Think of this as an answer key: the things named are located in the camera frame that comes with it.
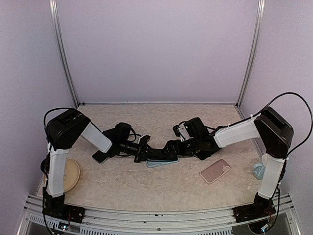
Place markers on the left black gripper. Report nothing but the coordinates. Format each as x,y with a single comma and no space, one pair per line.
152,154

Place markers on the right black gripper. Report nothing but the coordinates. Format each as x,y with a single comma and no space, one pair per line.
170,143

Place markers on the black phone teal edge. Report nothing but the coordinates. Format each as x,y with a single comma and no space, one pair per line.
162,158

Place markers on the light blue phone case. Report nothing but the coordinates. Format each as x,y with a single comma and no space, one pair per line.
150,164

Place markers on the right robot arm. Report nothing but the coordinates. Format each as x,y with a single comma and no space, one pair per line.
198,140

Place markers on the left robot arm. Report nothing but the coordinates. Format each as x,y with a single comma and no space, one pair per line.
64,130

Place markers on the black phone case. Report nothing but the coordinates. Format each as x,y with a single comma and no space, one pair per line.
204,154

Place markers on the pink phone case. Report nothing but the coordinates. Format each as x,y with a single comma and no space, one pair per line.
215,171

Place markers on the black phone silver edge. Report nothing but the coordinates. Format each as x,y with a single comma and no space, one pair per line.
100,157

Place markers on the beige round plate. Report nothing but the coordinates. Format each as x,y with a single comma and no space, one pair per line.
63,177

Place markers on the light blue mug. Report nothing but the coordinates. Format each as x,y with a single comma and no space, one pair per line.
258,170

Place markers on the dark green mug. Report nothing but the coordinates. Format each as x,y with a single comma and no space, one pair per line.
45,165

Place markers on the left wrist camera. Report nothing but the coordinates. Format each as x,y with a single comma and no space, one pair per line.
141,148

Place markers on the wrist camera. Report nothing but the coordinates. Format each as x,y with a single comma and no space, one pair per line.
141,148
181,131

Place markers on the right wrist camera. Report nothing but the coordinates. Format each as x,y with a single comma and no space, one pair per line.
181,131

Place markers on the front aluminium rail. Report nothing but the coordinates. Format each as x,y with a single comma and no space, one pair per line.
219,221

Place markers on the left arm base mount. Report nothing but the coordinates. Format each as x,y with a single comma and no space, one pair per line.
65,212

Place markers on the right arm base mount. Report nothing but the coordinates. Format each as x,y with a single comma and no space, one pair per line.
252,211

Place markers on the right aluminium frame post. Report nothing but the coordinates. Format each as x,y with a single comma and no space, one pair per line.
252,53

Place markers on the aluminium frame post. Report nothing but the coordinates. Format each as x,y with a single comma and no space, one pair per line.
252,53
62,52

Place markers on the left aluminium frame post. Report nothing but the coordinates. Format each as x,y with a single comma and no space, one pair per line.
62,52

